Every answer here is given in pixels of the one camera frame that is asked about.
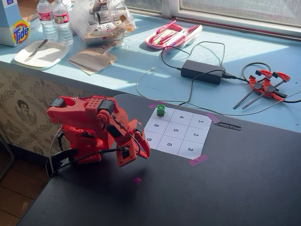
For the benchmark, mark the black power adapter brick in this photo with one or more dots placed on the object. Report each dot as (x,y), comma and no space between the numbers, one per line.
(200,70)

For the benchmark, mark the Tide detergent cardboard box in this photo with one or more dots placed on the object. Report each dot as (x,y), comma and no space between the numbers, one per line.
(21,33)

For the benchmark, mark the clear water bottle red label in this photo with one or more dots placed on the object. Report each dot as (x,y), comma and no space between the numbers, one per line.
(47,21)
(62,23)

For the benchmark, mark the blue white carton with stickers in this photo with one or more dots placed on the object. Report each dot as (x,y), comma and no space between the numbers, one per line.
(7,16)

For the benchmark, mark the pink white pencil case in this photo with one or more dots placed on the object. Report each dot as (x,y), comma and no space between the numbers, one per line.
(174,35)

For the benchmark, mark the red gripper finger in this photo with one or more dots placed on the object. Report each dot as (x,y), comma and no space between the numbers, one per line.
(145,146)
(140,152)

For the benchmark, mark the brown paper napkin stack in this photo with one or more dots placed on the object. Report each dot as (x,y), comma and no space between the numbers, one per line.
(91,60)

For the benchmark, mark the red robot arm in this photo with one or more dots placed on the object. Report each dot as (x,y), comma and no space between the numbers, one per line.
(77,110)

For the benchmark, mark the white square plate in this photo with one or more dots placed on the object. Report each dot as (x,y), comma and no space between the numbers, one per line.
(51,54)

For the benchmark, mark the black table clamp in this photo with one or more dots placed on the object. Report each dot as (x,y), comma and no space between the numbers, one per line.
(57,160)

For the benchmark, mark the red black bar clamps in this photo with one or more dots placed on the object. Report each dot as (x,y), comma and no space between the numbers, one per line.
(283,76)

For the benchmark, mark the red wrist camera mount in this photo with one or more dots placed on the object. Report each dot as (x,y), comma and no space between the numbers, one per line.
(122,160)

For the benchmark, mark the silver table knife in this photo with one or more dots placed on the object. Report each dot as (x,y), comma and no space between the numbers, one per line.
(35,50)

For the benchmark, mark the clear plastic bag with packets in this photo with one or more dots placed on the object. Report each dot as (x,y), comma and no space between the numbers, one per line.
(103,21)

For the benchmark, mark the window frame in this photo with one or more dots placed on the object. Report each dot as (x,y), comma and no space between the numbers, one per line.
(235,21)

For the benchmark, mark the pink masking tape piece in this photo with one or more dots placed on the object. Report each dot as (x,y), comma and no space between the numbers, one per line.
(198,160)
(212,117)
(152,105)

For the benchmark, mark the green cube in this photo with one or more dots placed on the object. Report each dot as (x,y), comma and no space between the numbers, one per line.
(161,110)

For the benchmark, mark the light blue window sill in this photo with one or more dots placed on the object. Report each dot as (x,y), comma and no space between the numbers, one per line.
(141,61)

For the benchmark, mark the white numbered grid paper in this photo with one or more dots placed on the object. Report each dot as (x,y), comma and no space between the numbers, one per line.
(185,127)

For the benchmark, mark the small pink tape scrap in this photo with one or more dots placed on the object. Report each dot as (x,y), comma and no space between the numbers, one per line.
(137,180)

